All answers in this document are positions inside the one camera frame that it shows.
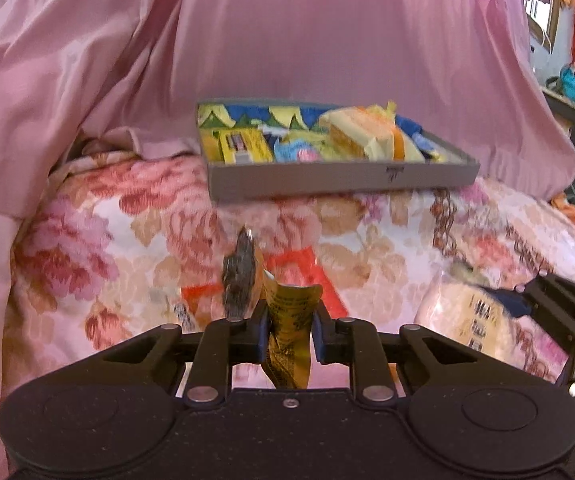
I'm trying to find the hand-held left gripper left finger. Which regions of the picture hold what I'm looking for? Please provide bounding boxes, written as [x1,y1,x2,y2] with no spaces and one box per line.
[100,301,272,407]

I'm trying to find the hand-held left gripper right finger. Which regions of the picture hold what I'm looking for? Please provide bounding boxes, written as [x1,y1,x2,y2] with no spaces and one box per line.
[311,304,479,407]

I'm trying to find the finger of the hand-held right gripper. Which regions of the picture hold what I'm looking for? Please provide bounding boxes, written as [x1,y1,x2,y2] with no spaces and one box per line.
[497,270,575,345]

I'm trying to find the gold foil snack packet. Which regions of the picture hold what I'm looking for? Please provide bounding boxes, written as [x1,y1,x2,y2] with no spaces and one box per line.
[260,270,325,392]

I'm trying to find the dark brown snack packet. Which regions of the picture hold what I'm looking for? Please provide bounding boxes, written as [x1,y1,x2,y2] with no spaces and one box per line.
[222,226,260,320]

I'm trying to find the clear rice cracker packet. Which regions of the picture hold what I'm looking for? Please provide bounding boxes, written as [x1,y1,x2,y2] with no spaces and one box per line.
[414,269,524,369]

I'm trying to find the grey shallow cardboard box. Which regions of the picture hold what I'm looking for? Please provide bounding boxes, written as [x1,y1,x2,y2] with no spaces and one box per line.
[195,97,482,204]

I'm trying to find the light blue snack packet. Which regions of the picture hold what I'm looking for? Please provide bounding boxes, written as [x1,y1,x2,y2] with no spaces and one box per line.
[272,139,319,164]

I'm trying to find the yellow green candy packet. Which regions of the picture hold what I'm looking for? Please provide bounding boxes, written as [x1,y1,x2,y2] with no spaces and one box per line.
[216,129,272,164]

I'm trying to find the cream orange striped snack packet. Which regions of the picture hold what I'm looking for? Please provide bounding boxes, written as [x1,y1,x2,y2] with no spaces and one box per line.
[319,105,427,163]

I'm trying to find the orange cloth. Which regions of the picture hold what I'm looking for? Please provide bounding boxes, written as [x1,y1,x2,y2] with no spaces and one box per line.
[549,192,575,232]

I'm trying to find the floral bed sheet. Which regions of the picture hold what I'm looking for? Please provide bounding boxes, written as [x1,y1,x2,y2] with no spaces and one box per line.
[2,152,575,411]

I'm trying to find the teal object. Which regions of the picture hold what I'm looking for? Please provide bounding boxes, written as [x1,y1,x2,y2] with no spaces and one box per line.
[559,64,575,102]

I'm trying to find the pink curtain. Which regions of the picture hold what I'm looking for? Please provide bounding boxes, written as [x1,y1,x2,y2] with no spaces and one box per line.
[0,0,575,211]

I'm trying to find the window with wooden frame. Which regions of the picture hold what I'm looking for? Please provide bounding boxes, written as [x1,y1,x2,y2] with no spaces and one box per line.
[516,0,566,54]

